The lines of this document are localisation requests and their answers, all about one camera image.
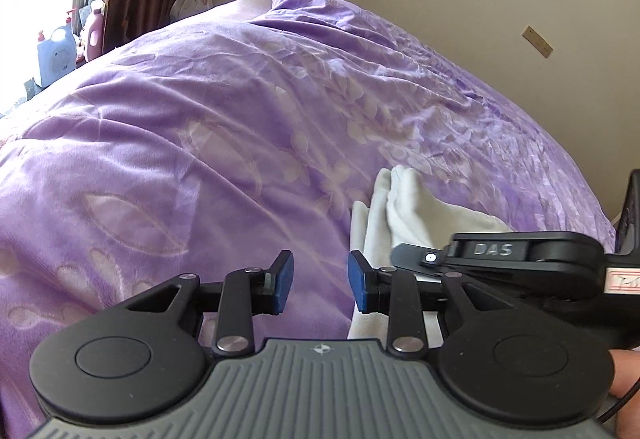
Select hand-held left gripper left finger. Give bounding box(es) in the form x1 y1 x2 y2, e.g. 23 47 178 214
122 250 296 356

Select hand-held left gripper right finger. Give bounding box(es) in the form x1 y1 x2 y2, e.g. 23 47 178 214
347 250 523 356

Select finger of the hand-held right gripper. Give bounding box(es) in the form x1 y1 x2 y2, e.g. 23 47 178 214
391 243 456 278

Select white long-sleeved sweatshirt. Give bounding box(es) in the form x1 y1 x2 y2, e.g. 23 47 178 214
346 164 516 344

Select person's right hand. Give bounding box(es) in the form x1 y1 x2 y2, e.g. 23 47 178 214
611 349 640 439

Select purple floral blanket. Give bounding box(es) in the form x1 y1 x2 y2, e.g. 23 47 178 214
0 0 617 439

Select pink bottle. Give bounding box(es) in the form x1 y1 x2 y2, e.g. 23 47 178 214
84 0 107 63

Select blue detergent jug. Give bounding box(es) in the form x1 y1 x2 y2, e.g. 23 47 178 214
36 24 77 88

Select black cable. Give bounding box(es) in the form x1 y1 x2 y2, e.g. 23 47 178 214
596 386 640 426

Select beige wall socket plate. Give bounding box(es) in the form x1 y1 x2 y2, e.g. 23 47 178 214
521 24 555 58

